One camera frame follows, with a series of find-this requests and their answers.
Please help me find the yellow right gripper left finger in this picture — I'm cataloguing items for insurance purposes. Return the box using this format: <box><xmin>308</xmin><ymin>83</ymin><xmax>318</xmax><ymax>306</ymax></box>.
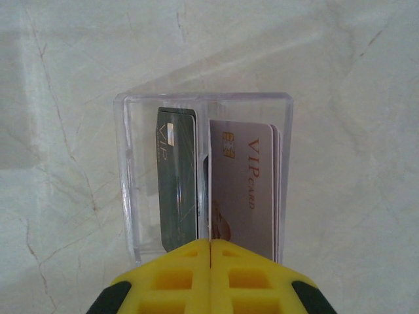
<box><xmin>86</xmin><ymin>238</ymin><xmax>211</xmax><ymax>314</ymax></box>

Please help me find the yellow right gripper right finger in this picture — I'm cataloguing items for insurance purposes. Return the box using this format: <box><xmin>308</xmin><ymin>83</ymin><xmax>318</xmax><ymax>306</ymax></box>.
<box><xmin>209</xmin><ymin>239</ymin><xmax>338</xmax><ymax>314</ymax></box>

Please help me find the white VIP card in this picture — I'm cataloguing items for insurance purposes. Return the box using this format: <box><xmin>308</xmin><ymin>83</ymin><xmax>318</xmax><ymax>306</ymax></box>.
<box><xmin>208</xmin><ymin>118</ymin><xmax>275</xmax><ymax>262</ymax></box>

